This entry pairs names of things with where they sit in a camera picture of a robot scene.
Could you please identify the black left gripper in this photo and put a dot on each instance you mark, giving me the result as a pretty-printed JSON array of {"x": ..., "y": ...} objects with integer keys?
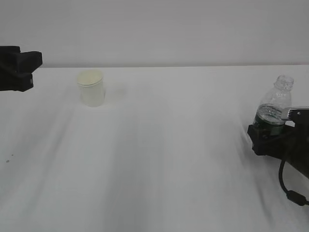
[{"x": 16, "y": 68}]

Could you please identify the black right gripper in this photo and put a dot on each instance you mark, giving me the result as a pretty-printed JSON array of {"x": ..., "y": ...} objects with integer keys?
[{"x": 286, "y": 143}]

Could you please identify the clear water bottle green label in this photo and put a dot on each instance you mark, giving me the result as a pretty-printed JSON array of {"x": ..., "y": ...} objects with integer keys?
[{"x": 268, "y": 114}]

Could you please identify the white paper cup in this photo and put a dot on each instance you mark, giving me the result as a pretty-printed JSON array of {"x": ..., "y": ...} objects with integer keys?
[{"x": 90, "y": 83}]

